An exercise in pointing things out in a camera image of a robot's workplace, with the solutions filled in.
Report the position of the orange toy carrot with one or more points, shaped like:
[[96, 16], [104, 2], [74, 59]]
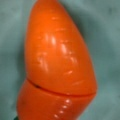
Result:
[[60, 81]]

